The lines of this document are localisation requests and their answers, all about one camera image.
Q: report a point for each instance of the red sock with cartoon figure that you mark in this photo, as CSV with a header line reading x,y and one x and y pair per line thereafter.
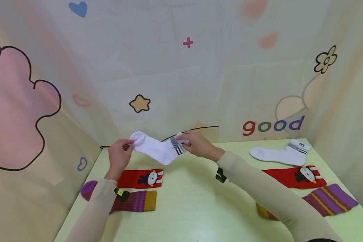
x,y
142,178
296,177

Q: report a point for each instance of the person's left index finger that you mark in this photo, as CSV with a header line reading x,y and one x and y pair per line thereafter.
x,y
127,141

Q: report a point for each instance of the person's left hand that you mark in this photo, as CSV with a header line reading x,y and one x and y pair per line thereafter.
x,y
118,158

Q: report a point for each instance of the person's right hand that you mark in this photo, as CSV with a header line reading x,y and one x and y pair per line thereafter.
x,y
199,145

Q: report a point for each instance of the white sock with black stripes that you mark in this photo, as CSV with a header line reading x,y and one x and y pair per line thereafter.
x,y
157,148
279,154

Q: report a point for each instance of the person's left forearm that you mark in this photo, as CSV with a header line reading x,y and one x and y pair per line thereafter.
x,y
92,211

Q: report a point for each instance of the person's right index finger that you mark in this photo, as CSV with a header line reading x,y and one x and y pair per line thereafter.
x,y
183,135

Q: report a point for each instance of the person's right forearm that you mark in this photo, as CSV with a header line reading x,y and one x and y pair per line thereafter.
x,y
275,198

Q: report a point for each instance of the person's right thumb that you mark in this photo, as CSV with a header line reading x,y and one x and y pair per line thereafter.
x,y
187,145

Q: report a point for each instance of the person's left thumb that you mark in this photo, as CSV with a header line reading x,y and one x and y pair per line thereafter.
x,y
128,146

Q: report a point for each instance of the black wrist band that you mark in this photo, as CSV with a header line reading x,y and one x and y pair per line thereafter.
x,y
121,194
220,175

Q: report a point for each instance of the purple striped sock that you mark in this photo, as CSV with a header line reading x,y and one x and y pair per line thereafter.
x,y
326,201
136,201

